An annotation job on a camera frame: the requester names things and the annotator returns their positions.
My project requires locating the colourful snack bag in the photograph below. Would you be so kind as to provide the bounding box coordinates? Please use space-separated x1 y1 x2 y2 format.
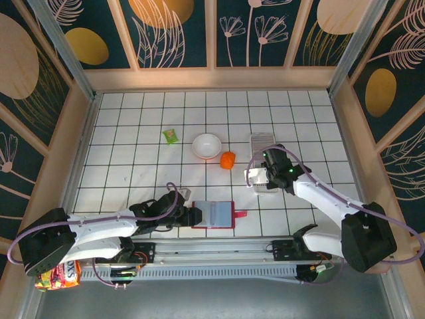
35 260 82 292

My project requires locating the red card holder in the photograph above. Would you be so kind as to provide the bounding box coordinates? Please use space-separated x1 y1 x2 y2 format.
191 200 248 230

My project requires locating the black electronics box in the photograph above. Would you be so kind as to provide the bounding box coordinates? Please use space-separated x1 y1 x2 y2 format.
109 265 142 290
296 262 337 286

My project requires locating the short purple cable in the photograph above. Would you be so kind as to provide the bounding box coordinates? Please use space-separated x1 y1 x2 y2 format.
301 259 343 286
92 262 117 287

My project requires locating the white bowl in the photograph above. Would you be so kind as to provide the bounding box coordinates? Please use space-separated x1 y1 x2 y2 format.
192 133 222 160

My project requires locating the green snack packet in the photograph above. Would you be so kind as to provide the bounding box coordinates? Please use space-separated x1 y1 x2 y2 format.
162 128 179 145

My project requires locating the aluminium frame post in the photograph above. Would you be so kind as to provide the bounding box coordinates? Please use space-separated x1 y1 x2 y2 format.
27 0 98 100
327 0 390 97

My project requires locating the slotted grey cable duct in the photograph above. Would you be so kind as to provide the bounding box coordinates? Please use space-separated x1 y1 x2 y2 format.
79 264 299 284

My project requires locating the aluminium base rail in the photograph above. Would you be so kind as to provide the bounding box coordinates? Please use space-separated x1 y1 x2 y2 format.
132 236 343 266

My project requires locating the clear plastic card tray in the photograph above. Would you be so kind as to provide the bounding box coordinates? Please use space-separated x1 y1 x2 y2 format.
249 132 282 195

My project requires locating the orange toy fruit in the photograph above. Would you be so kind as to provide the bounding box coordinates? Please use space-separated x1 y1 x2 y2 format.
219 151 236 170

